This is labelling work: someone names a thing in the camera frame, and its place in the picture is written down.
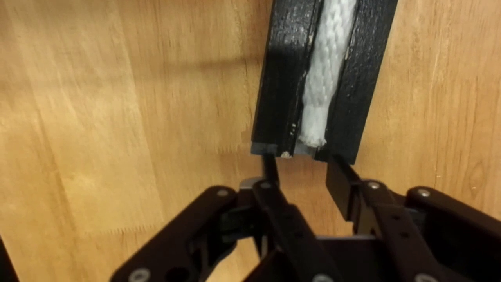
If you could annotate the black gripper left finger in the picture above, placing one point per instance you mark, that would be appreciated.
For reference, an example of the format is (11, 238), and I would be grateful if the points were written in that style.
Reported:
(208, 230)

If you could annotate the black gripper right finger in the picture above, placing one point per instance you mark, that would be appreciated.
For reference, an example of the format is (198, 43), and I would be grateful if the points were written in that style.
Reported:
(427, 236)

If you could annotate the long black platform rail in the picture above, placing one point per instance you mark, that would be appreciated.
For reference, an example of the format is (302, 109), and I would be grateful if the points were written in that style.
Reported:
(317, 78)

